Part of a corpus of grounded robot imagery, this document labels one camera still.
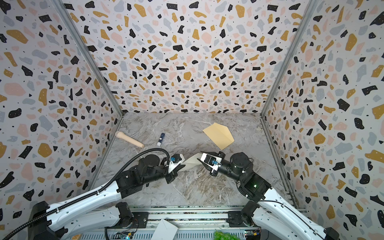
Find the cream letter paper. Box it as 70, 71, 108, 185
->
180, 153, 202, 172

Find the yellow paper envelope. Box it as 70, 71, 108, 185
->
203, 123, 235, 150

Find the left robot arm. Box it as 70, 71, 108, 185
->
28, 154, 185, 240

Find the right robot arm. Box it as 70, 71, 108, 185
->
198, 152, 340, 240

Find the white paper sheet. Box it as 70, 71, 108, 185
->
151, 219, 179, 240

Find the green plastic bag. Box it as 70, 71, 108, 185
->
214, 231, 240, 240

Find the left circuit board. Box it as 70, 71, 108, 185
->
113, 231, 134, 240

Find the circuit board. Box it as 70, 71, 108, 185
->
113, 231, 134, 240
245, 230, 261, 240

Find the right circuit board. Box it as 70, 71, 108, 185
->
245, 230, 261, 240

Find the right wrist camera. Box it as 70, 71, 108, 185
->
199, 153, 223, 177

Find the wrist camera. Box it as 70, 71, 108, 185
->
199, 153, 223, 177
168, 154, 185, 174

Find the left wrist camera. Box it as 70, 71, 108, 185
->
168, 154, 185, 174

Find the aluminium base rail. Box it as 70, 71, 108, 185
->
77, 205, 289, 240

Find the beige wooden stamp handle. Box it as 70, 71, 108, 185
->
115, 131, 145, 148

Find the right corner aluminium post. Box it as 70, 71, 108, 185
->
261, 0, 319, 120

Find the corner aluminium post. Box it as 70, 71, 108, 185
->
261, 0, 319, 120
51, 1, 124, 118

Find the left corner aluminium post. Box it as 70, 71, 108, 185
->
51, 1, 124, 118

